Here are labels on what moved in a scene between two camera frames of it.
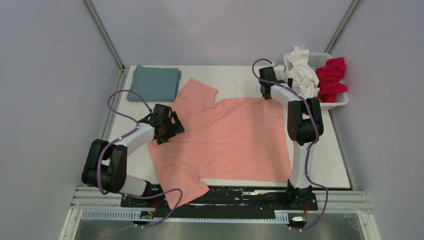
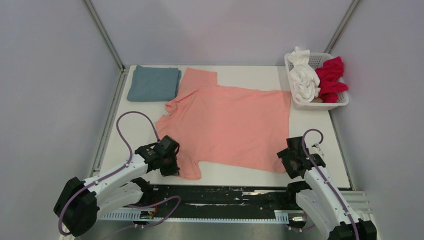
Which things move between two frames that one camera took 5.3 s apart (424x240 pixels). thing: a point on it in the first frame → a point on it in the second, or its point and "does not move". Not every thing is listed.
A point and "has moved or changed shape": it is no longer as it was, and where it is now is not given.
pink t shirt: [242, 139] has moved or changed shape
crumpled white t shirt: [305, 79] does not move
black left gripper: [177, 128] → [173, 170]
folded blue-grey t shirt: [154, 84] does not move
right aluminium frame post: [342, 26] does not move
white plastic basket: [316, 59] does not move
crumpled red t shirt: [330, 77] does not move
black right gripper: [266, 96] → [284, 155]
